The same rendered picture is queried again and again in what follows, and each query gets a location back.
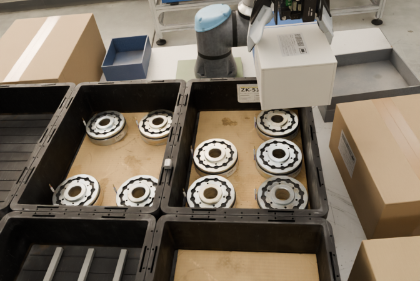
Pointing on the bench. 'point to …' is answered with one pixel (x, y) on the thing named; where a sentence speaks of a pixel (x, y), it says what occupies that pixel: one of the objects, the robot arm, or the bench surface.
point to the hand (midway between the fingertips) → (288, 45)
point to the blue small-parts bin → (127, 58)
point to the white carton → (294, 65)
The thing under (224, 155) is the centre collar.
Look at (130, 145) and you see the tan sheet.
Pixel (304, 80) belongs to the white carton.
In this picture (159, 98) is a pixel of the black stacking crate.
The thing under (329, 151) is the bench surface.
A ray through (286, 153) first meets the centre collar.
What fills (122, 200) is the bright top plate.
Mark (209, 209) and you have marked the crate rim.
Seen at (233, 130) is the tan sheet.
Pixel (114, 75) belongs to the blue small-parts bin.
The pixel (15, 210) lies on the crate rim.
